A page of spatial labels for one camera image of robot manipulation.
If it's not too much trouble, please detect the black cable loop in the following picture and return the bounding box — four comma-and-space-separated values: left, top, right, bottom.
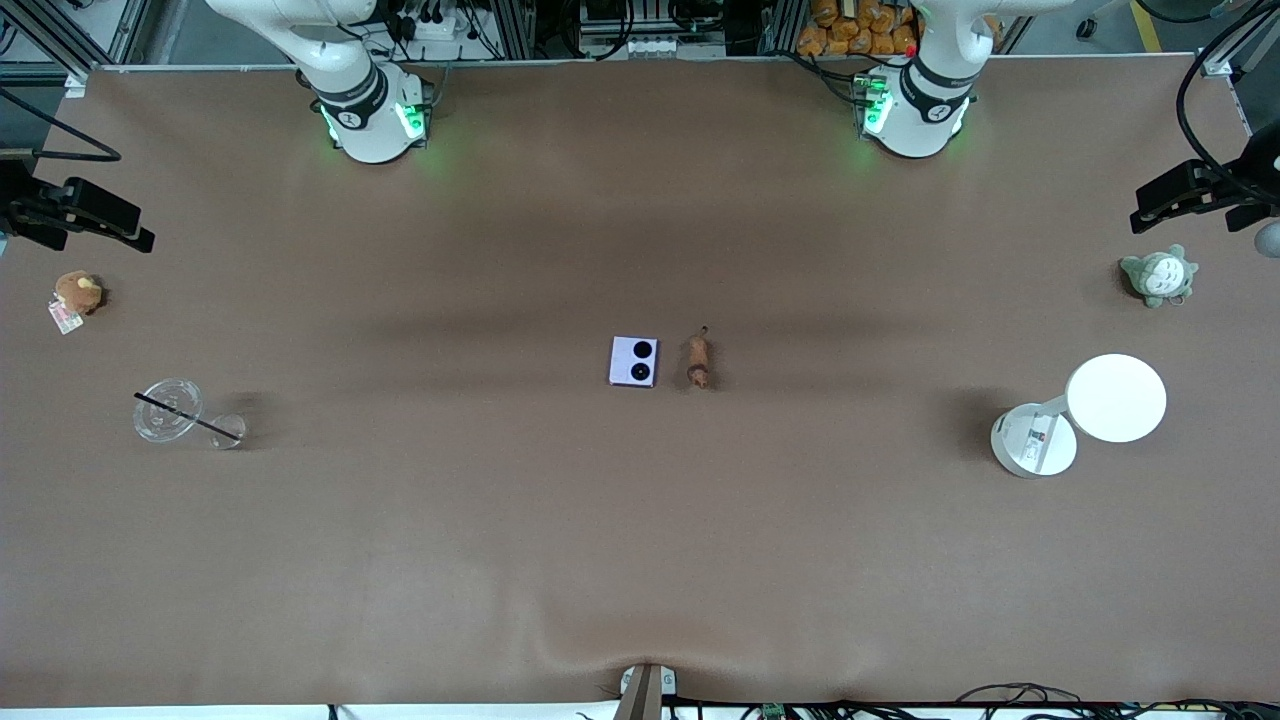
955, 683, 1086, 707

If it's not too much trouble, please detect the white desk lamp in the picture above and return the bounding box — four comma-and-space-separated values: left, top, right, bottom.
990, 353, 1168, 479

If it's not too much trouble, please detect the black straw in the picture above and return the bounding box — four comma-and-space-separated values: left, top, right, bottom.
134, 392, 241, 441

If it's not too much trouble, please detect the white power strip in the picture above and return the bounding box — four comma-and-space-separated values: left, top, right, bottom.
398, 8, 471, 41

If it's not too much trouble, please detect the brown plush toy with tag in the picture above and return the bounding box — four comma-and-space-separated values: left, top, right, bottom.
48, 270, 106, 336

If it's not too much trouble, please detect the clear plastic cup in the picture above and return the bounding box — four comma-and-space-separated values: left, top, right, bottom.
133, 378, 204, 444

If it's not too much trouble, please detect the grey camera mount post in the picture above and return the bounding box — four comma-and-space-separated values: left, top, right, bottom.
615, 663, 679, 720

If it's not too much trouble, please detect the grey-green plush toy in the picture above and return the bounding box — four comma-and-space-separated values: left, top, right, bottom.
1119, 244, 1200, 309

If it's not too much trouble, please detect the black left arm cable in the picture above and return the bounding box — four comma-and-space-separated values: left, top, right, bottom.
1176, 0, 1280, 191

